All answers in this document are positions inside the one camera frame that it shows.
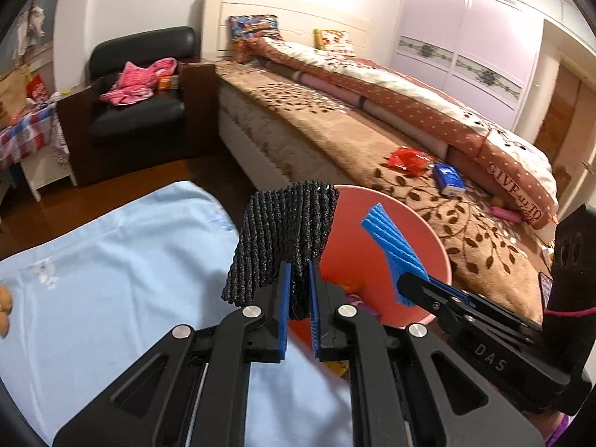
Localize yellow floral pillow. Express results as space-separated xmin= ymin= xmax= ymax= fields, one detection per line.
xmin=313 ymin=28 xmax=355 ymax=54

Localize black foam net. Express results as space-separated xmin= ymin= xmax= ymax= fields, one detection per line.
xmin=221 ymin=180 xmax=339 ymax=321

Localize white table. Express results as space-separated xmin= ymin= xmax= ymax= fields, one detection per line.
xmin=21 ymin=146 xmax=77 ymax=201

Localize checked tablecloth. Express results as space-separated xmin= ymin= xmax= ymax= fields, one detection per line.
xmin=0 ymin=102 xmax=70 ymax=171

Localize beige tote bag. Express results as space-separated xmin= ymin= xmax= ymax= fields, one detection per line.
xmin=0 ymin=67 xmax=31 ymax=126

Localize black leather armchair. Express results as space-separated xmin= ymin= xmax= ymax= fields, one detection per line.
xmin=57 ymin=26 xmax=219 ymax=187

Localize pink garment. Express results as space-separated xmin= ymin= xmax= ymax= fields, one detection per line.
xmin=100 ymin=57 xmax=178 ymax=105

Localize black phone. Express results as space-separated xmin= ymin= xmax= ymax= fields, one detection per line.
xmin=538 ymin=272 xmax=555 ymax=308

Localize person's right forearm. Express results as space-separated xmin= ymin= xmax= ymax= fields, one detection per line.
xmin=526 ymin=407 xmax=571 ymax=447

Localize wooden door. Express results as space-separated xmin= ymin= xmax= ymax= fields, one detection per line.
xmin=533 ymin=47 xmax=596 ymax=182

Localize red paper bag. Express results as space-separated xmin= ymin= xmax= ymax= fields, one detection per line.
xmin=25 ymin=74 xmax=47 ymax=103

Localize brown leaf-pattern blanket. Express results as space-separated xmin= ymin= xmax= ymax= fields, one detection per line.
xmin=215 ymin=61 xmax=555 ymax=322

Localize light blue cloth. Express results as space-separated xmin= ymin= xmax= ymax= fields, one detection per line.
xmin=0 ymin=180 xmax=355 ymax=447

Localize blue tissue pack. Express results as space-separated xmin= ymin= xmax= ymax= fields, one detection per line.
xmin=433 ymin=164 xmax=466 ymax=196

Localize white hanging clothes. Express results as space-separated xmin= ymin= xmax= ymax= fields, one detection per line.
xmin=16 ymin=7 xmax=47 ymax=59

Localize white wooden bed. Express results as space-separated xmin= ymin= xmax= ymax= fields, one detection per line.
xmin=201 ymin=0 xmax=559 ymax=327

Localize wrappers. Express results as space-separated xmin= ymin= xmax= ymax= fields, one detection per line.
xmin=348 ymin=292 xmax=379 ymax=320

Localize polka-dot quilt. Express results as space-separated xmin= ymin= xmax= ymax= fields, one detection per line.
xmin=233 ymin=35 xmax=559 ymax=229

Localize blue foam net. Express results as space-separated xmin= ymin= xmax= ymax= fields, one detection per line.
xmin=361 ymin=202 xmax=429 ymax=308

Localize pink plastic bucket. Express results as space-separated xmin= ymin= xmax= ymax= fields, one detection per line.
xmin=288 ymin=185 xmax=451 ymax=352

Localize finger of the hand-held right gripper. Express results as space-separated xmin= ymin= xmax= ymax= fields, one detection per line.
xmin=396 ymin=272 xmax=472 ymax=325
xmin=428 ymin=276 xmax=542 ymax=335

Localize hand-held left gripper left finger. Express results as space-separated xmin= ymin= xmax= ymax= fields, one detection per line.
xmin=53 ymin=261 xmax=293 ymax=447

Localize cartoon print pillow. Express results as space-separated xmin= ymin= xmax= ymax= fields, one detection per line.
xmin=227 ymin=15 xmax=280 ymax=45

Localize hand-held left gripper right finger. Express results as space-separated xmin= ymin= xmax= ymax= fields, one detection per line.
xmin=310 ymin=261 xmax=545 ymax=447

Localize lilac wardrobe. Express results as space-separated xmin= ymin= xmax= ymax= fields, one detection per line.
xmin=389 ymin=0 xmax=545 ymax=131

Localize red snack packet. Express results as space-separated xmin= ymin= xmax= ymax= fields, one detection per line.
xmin=387 ymin=146 xmax=434 ymax=175

